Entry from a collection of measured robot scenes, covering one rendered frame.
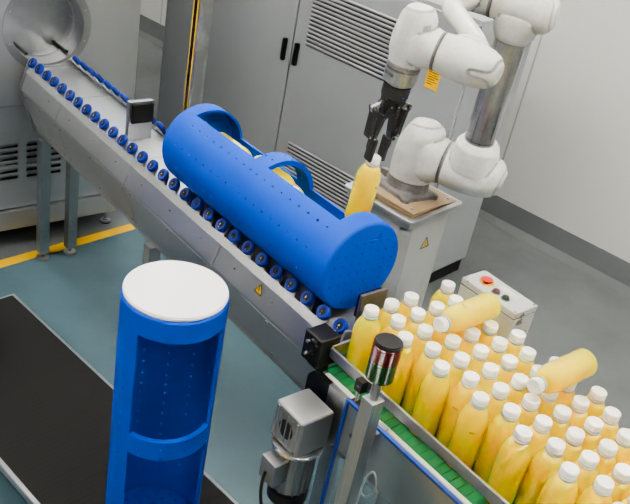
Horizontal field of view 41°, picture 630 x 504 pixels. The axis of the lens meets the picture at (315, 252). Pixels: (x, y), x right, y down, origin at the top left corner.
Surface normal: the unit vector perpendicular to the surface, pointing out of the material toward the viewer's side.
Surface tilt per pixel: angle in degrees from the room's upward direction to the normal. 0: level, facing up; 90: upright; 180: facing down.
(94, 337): 0
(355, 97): 90
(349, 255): 90
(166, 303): 0
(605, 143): 90
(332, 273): 90
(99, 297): 0
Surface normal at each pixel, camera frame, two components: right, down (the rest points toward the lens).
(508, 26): -0.48, 0.60
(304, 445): 0.61, 0.49
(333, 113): -0.68, 0.26
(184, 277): 0.18, -0.85
